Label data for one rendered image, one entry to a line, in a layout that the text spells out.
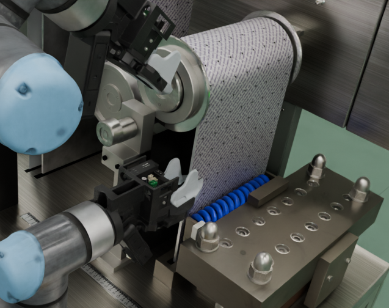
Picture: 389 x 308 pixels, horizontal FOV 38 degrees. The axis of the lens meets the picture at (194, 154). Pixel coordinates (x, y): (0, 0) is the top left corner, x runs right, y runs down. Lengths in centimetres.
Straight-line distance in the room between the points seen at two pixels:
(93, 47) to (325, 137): 293
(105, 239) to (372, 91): 54
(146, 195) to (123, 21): 24
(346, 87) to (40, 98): 71
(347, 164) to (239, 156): 235
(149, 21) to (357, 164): 273
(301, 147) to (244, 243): 244
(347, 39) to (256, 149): 25
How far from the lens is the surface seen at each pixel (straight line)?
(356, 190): 110
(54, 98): 45
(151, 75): 72
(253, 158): 104
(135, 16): 70
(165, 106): 85
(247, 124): 97
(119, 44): 70
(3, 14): 58
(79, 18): 63
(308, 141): 343
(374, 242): 280
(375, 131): 106
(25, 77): 44
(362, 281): 114
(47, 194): 119
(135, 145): 90
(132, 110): 88
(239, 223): 96
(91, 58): 67
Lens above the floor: 162
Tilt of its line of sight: 32 degrees down
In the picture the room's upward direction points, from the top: 10 degrees clockwise
